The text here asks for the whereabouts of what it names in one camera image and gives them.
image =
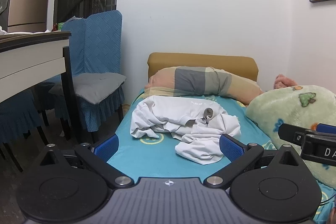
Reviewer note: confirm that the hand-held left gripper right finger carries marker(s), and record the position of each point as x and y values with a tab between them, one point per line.
231	147

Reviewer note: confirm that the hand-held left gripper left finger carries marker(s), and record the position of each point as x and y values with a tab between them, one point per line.
106	147

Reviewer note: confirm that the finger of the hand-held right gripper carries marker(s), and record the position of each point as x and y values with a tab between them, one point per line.
326	128
288	132

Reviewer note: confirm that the white shirt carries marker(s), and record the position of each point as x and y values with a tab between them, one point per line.
168	113

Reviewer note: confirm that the green cartoon fleece blanket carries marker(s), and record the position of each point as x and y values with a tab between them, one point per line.
286	108

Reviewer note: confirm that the pink plush toy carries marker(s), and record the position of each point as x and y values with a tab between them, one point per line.
284	81

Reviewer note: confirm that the teal printed bed sheet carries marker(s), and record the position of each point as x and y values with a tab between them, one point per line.
157	158

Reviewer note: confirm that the grey seat cushion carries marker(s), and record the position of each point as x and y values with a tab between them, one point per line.
97	85

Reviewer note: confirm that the patchwork pillow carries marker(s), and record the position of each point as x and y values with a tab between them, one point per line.
191	81

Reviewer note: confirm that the mustard headboard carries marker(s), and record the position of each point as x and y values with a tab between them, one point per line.
202	61

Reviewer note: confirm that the white table with dark edge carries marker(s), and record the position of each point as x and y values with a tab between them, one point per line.
29	61

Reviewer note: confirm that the green cup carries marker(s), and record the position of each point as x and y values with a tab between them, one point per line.
61	26

